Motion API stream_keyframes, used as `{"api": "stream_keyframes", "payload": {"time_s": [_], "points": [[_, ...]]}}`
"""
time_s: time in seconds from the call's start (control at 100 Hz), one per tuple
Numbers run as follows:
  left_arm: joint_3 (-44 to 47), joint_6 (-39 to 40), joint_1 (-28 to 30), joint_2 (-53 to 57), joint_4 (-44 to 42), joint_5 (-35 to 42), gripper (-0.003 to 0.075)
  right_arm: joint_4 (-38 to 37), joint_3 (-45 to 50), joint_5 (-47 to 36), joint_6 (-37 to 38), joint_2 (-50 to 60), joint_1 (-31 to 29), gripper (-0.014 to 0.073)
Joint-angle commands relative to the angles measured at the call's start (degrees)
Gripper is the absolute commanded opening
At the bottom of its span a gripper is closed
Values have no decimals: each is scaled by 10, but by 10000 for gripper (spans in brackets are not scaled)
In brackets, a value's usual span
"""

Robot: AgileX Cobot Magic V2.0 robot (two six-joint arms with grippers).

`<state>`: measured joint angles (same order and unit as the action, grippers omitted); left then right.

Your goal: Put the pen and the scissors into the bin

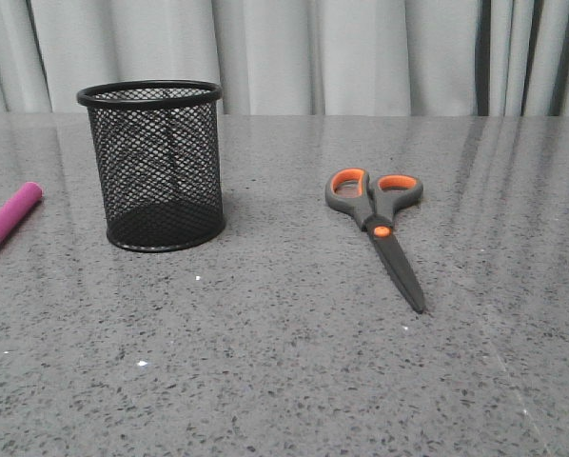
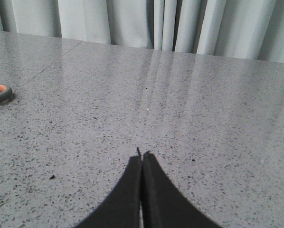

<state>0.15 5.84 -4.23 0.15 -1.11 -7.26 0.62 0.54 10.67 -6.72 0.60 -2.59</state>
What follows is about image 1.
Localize black mesh pen holder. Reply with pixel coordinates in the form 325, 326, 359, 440
77, 80, 225, 252

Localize grey curtain backdrop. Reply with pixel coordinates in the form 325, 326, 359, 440
0, 1, 569, 116

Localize grey orange scissors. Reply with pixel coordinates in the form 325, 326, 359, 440
325, 168, 426, 314

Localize pink marker pen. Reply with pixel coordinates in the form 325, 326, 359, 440
0, 182, 43, 245

